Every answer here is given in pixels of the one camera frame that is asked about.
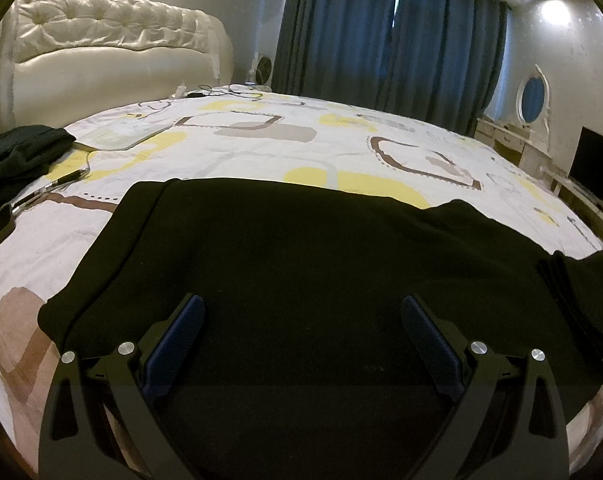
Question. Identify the white oval mirror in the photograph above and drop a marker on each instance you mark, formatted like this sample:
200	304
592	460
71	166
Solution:
531	95

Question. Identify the white television stand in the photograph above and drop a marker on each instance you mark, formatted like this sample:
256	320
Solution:
581	200

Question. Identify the blue curtains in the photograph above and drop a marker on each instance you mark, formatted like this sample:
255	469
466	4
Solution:
381	35

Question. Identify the silver black stick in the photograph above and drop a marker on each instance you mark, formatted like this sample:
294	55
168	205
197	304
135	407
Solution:
46	187

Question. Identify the white dressing table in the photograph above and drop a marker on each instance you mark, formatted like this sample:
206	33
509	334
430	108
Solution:
511	140

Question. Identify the white desk fan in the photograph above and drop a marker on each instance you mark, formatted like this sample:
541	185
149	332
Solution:
264	67

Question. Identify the bed with patterned sheet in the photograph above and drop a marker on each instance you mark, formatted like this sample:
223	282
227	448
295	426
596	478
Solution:
281	135

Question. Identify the cream tufted headboard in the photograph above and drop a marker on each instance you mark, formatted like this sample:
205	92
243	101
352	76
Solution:
111	60

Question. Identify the dark folded cloth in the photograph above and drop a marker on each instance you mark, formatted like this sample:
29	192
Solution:
16	155

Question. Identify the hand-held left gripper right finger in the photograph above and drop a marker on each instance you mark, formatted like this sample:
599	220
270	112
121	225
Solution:
431	346

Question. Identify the black pants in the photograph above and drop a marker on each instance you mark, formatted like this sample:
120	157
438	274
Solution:
306	260

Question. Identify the black television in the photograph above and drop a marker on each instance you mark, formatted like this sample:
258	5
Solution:
596	162

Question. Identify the white flat pad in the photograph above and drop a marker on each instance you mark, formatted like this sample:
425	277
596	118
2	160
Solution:
119	135

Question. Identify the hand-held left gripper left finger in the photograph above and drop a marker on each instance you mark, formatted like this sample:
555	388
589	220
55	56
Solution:
174	346

